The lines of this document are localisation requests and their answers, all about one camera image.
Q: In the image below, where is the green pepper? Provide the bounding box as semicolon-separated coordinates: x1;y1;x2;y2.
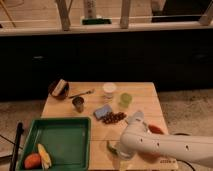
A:
107;141;118;155

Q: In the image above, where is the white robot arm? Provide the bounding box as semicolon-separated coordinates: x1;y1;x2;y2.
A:
117;116;213;168

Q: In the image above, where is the white cup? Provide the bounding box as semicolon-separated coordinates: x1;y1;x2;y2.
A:
103;82;117;99

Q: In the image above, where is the green plastic cup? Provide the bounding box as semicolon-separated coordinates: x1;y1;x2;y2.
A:
120;93;132;108

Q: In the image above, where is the metal cup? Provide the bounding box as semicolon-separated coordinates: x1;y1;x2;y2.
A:
72;97;84;113

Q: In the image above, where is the blue sponge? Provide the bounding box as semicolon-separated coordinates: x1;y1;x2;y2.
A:
94;104;112;120

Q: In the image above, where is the bunch of brown grapes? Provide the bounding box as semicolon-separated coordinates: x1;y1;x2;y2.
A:
101;112;126;124

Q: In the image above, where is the grey cloth piece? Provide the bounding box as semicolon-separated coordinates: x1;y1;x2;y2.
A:
125;110;144;124

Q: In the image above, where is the bread slice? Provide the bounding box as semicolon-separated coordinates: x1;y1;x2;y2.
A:
52;79;67;96

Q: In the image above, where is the dark brown bowl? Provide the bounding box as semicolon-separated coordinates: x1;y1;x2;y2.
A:
48;79;69;100

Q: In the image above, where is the green brush block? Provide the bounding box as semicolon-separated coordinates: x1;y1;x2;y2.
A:
82;18;112;25

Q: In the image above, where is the green plastic tray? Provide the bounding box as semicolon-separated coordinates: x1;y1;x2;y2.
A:
17;117;91;171

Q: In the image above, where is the red bowl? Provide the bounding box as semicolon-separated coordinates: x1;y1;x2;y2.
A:
139;124;163;161

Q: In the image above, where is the black pole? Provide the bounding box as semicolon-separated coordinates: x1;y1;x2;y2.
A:
9;122;24;171

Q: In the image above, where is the orange fruit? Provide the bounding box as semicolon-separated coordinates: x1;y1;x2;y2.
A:
24;153;41;169

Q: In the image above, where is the black cable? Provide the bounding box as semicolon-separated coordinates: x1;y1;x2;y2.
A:
171;132;201;171

